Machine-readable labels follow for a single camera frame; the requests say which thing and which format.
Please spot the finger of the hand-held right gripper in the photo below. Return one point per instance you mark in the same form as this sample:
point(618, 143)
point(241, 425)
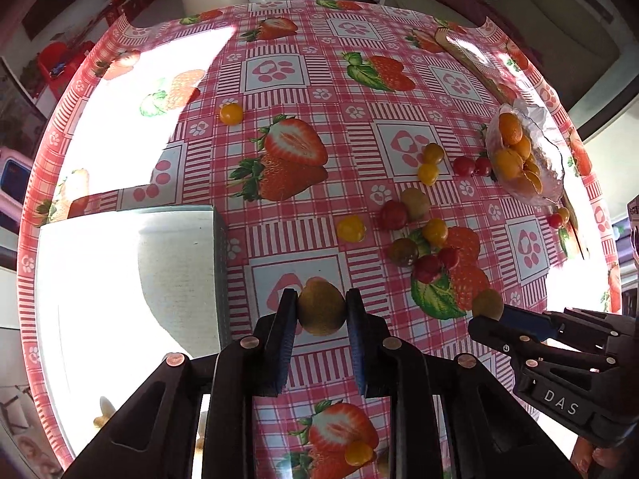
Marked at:
point(494, 334)
point(529, 322)

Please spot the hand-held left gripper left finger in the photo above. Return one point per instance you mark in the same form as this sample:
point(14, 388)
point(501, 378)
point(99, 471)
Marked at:
point(285, 339)

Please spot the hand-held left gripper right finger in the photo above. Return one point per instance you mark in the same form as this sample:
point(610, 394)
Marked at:
point(357, 339)

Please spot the red cherry tomato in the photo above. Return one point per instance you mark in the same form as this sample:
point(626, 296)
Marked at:
point(427, 268)
point(554, 220)
point(448, 257)
point(464, 165)
point(483, 165)
point(393, 214)

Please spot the yellow cherry tomato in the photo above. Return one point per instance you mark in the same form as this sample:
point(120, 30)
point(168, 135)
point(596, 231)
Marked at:
point(359, 453)
point(564, 214)
point(435, 232)
point(351, 228)
point(428, 173)
point(433, 153)
point(231, 114)

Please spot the white rectangular tray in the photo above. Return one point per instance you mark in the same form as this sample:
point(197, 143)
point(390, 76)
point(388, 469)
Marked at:
point(100, 284)

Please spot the person's right hand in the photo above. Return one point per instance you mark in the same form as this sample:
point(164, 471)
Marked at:
point(606, 459)

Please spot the dark green-red cherry tomato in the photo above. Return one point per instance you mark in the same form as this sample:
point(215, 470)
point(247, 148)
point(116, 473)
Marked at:
point(403, 252)

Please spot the orange loquat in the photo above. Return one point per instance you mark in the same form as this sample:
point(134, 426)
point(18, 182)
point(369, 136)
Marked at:
point(530, 183)
point(510, 127)
point(506, 163)
point(522, 147)

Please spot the clear glass bowl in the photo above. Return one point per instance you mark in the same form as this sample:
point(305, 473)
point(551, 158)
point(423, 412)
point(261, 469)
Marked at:
point(546, 159)

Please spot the strawberry print checked tablecloth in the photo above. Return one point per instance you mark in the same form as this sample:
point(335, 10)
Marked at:
point(349, 110)

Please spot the cream sofa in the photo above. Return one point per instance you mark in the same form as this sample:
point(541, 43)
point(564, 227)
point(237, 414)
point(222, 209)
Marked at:
point(549, 25)

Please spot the pink plastic stool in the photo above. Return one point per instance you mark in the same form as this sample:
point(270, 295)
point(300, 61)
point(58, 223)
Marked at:
point(12, 157)

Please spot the red plastic stool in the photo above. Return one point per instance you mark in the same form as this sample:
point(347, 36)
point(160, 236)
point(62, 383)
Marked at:
point(52, 55)

